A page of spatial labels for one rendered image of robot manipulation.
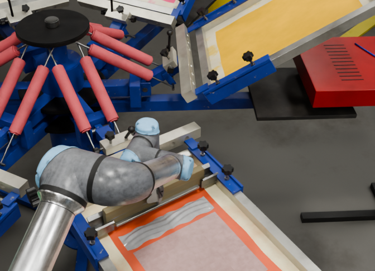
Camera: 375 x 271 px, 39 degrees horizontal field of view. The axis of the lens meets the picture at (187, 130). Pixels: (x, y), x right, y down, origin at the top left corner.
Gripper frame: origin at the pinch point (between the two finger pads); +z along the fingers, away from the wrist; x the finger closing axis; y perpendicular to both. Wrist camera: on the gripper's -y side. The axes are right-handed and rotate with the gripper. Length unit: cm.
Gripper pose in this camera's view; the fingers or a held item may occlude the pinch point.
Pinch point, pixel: (155, 197)
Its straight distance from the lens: 191.1
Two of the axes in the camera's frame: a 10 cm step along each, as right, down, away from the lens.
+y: -8.3, 3.4, -4.3
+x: 5.5, 5.3, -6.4
